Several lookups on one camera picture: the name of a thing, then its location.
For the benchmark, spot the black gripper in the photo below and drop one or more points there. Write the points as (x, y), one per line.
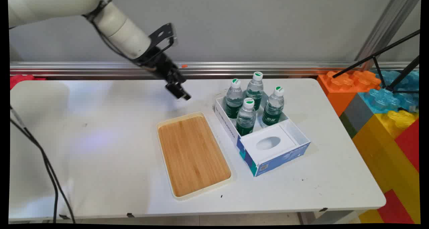
(161, 66)

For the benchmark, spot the green label water bottle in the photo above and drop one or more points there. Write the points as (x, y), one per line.
(273, 108)
(245, 118)
(234, 100)
(255, 88)

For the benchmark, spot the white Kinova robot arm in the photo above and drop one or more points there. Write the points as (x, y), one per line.
(50, 8)

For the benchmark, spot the wooden tray with cream rim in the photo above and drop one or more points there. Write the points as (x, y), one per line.
(192, 155)

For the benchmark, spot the white ByteDance cardboard box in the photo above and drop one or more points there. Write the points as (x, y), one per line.
(268, 160)

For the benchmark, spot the red object behind table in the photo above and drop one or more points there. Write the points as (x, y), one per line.
(23, 79)

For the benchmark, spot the orange giant building block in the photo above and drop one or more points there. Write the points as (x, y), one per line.
(342, 88)

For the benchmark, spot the dark green building block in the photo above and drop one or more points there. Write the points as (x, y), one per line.
(348, 126)

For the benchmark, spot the grey giant building block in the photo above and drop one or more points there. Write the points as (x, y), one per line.
(357, 113)

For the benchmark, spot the grey table leg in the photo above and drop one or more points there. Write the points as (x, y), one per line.
(335, 217)

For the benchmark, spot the yellow giant building block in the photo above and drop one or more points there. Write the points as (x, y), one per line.
(378, 155)

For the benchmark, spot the translucent blue building block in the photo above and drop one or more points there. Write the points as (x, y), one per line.
(388, 96)

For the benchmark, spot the black tripod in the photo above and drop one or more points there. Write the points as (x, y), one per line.
(385, 53)

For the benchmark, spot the red giant building block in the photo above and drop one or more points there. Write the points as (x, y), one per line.
(410, 145)
(397, 209)

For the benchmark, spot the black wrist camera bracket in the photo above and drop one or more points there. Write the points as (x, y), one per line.
(164, 34)

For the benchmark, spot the aluminium rail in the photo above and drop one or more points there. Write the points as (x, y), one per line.
(234, 69)

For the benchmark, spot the aluminium post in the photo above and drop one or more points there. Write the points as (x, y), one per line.
(385, 31)

